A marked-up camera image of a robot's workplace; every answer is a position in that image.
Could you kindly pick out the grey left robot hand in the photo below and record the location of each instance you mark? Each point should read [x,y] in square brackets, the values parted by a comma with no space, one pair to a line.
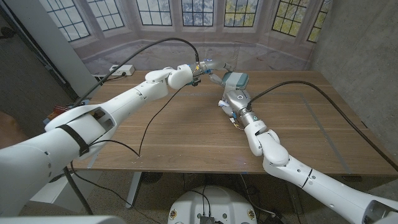
[211,66]

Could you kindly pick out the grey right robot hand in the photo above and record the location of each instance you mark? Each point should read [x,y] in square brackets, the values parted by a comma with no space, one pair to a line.
[237,101]

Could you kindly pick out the white gauze bandage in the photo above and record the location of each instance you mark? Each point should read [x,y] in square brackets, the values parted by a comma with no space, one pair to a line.
[232,81]

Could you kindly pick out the teal zippered case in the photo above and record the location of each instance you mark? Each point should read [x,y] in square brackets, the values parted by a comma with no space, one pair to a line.
[244,79]

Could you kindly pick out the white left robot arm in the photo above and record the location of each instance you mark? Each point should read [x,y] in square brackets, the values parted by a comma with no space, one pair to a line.
[102,112]

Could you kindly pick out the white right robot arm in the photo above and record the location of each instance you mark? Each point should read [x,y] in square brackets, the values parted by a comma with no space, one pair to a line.
[280,152]

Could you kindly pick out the printed bay window backdrop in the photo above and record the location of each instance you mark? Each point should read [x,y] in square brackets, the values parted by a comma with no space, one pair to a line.
[174,31]

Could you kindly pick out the white power strip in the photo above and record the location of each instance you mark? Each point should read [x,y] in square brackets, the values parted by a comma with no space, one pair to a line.
[122,70]

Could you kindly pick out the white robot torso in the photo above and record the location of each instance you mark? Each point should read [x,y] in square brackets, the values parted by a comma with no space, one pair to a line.
[213,202]

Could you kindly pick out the grey metal table leg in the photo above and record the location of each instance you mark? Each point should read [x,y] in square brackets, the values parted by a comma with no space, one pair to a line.
[293,199]
[133,189]

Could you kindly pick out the black floor fan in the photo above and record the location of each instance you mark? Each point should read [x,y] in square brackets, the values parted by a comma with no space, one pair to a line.
[151,177]

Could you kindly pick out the blue box with items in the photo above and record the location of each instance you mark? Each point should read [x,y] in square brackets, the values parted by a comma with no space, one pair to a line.
[84,102]

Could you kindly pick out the red box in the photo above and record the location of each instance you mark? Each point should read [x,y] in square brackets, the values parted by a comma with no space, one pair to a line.
[60,109]

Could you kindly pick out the orange small item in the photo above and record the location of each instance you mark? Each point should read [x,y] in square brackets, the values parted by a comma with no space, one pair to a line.
[51,117]

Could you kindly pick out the white floor platform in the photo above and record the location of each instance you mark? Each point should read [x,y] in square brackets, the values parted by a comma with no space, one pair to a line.
[53,193]

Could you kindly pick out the white robot body edge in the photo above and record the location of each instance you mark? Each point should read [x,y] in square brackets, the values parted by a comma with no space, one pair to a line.
[62,220]

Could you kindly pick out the person's bare leg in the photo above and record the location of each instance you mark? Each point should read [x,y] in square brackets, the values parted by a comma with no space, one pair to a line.
[7,130]

